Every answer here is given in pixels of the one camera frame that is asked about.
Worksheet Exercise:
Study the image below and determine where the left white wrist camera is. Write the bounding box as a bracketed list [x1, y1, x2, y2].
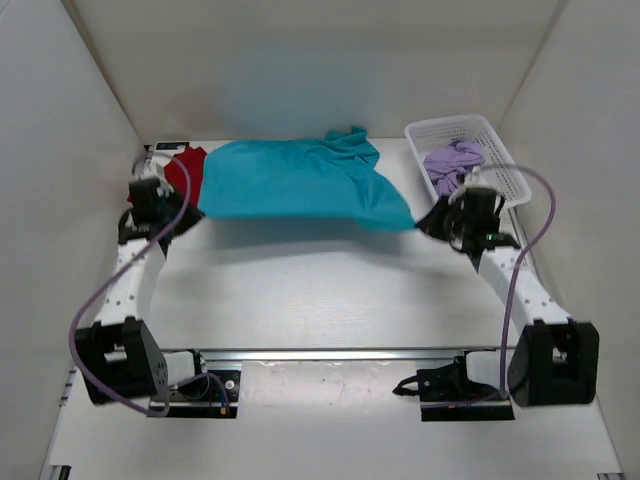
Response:
[130, 158, 169, 187]

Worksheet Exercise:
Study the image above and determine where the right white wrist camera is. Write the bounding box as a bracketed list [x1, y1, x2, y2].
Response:
[448, 172, 484, 204]

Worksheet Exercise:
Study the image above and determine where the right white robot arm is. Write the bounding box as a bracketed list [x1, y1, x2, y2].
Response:
[416, 187, 600, 407]

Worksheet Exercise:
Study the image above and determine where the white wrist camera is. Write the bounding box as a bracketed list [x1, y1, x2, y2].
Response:
[130, 158, 169, 187]
[448, 172, 484, 204]

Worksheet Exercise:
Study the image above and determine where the purple t shirt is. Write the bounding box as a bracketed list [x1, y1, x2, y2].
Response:
[423, 140, 485, 197]

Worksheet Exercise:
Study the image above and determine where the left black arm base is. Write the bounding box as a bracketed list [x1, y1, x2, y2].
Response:
[148, 350, 242, 419]

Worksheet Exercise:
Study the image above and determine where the white plastic basket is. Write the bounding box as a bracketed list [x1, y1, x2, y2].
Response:
[404, 114, 532, 209]

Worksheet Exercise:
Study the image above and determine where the blue t shirt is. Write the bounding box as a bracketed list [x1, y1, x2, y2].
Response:
[198, 127, 414, 232]

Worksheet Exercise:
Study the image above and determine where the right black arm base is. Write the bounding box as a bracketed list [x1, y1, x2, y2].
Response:
[392, 351, 515, 422]

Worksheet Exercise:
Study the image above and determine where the black table label sticker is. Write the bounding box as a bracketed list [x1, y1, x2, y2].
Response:
[155, 141, 190, 151]

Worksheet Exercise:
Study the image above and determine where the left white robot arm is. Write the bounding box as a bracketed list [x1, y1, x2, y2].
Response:
[70, 176, 210, 405]

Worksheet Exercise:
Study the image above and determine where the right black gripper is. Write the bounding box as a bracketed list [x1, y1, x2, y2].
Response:
[414, 196, 472, 245]

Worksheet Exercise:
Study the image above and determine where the red t shirt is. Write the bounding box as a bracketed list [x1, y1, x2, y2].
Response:
[158, 146, 207, 207]

